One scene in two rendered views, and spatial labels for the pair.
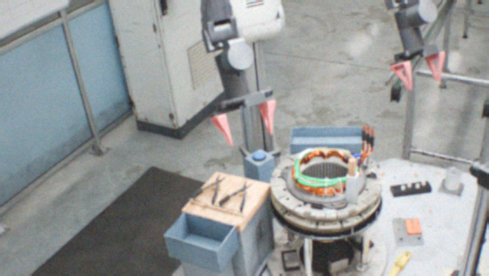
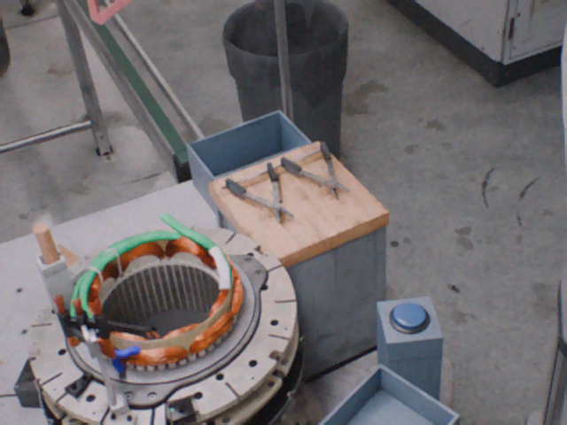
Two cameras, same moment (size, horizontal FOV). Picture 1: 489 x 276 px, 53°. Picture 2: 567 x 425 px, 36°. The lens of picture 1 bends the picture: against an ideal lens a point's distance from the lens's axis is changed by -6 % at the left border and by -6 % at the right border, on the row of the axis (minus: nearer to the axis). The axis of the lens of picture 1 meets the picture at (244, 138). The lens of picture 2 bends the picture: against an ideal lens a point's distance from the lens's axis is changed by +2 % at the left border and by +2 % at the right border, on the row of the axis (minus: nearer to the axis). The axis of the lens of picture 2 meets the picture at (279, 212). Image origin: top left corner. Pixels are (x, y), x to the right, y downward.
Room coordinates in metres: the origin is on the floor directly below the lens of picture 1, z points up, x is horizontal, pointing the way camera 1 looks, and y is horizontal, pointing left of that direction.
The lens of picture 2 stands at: (1.71, -0.72, 1.86)
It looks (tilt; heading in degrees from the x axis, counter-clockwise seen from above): 41 degrees down; 125
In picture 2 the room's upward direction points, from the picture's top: 6 degrees counter-clockwise
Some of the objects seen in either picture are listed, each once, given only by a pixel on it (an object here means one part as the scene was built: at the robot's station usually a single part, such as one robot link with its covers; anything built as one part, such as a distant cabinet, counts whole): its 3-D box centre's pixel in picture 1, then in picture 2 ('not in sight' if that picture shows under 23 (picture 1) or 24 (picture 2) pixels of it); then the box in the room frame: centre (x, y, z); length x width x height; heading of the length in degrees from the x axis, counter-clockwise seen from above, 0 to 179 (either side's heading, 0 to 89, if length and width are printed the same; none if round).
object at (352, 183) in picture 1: (352, 187); (58, 285); (1.06, -0.27, 1.14); 0.03 x 0.03 x 0.09; 63
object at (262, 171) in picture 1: (262, 187); (407, 382); (1.41, -0.04, 0.91); 0.07 x 0.07 x 0.25; 36
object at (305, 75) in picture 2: not in sight; (288, 73); (0.41, 1.25, 0.39); 0.39 x 0.39 x 0.35
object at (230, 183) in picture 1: (227, 200); (296, 203); (1.18, 0.07, 1.05); 0.20 x 0.19 x 0.02; 149
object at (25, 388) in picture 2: not in sight; (54, 381); (0.90, -0.22, 0.81); 0.10 x 0.06 x 0.06; 23
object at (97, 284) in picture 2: not in sight; (104, 284); (1.10, -0.23, 1.12); 0.05 x 0.04 x 0.04; 63
